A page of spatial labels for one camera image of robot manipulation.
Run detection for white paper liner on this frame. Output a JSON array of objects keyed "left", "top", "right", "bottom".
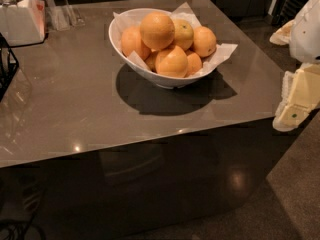
[{"left": 112, "top": 1, "right": 239, "bottom": 79}]

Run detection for small hidden orange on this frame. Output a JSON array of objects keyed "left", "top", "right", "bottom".
[{"left": 145, "top": 51, "right": 158, "bottom": 72}]

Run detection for dark chair in background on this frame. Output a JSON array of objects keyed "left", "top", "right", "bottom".
[{"left": 265, "top": 0, "right": 308, "bottom": 26}]

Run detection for white box with red print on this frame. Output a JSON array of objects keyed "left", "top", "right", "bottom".
[{"left": 0, "top": 0, "right": 45, "bottom": 46}]

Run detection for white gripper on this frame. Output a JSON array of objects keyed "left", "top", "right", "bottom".
[{"left": 269, "top": 0, "right": 320, "bottom": 132}]

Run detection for black wire rack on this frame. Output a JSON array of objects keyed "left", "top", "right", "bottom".
[{"left": 0, "top": 33, "right": 19, "bottom": 101}]

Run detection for front right small orange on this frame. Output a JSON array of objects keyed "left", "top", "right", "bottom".
[{"left": 186, "top": 50, "right": 202, "bottom": 77}]

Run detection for clear acrylic stand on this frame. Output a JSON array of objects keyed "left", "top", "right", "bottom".
[{"left": 44, "top": 0, "right": 85, "bottom": 32}]

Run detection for white ceramic bowl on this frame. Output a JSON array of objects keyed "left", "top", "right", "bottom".
[{"left": 108, "top": 8, "right": 219, "bottom": 89}]

